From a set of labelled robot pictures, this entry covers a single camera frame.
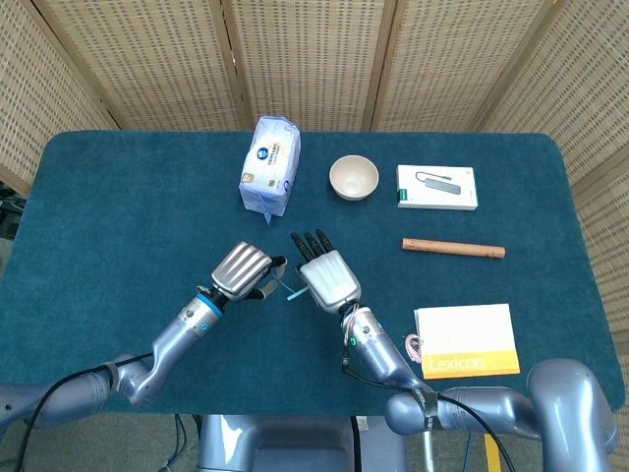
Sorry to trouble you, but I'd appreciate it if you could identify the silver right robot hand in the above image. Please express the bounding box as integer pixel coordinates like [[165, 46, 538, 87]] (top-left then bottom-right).
[[290, 228, 364, 314]]

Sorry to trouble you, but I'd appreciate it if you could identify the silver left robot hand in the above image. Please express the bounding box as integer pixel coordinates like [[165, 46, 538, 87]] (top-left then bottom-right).
[[209, 240, 290, 304]]

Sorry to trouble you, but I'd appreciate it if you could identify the beige bowl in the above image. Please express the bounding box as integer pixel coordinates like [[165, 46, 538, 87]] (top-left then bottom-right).
[[328, 154, 380, 203]]

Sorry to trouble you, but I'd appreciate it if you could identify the white blue tissue pack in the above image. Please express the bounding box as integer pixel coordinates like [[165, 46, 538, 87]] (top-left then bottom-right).
[[238, 115, 302, 227]]

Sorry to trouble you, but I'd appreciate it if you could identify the brown wooden rod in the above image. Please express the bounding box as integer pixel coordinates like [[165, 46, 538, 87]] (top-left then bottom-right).
[[401, 237, 507, 261]]

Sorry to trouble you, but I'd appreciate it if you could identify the teal tablecloth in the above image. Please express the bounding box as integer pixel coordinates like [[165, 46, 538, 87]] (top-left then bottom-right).
[[0, 130, 618, 417]]

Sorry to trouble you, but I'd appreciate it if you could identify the white flat product box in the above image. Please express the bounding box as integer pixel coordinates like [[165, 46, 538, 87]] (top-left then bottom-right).
[[395, 164, 480, 212]]

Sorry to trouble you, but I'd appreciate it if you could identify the white yellow Lexicon book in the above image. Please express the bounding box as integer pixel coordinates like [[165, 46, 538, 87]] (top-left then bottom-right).
[[413, 303, 522, 381]]

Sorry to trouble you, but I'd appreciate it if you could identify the grey robot torso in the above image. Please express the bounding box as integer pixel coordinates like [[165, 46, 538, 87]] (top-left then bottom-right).
[[196, 414, 409, 472]]

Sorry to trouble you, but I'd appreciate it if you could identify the woven wooden folding screen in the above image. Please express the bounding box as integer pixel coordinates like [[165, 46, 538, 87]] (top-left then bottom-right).
[[0, 0, 629, 419]]

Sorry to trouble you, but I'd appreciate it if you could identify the coloured wrist wire bundle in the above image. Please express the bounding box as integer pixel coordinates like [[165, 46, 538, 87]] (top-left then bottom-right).
[[342, 302, 363, 368]]

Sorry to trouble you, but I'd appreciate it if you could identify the blue cable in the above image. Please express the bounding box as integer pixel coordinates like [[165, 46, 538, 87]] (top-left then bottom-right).
[[166, 414, 198, 472]]

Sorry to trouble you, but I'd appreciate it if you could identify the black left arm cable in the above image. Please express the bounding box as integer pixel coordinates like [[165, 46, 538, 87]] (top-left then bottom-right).
[[13, 351, 154, 472]]

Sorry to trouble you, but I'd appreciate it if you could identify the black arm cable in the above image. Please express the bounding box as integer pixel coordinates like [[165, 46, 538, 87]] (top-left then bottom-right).
[[342, 361, 512, 472], [13, 351, 154, 472]]

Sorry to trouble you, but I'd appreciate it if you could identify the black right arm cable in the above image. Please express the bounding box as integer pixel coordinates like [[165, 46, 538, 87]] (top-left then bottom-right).
[[342, 361, 512, 472]]

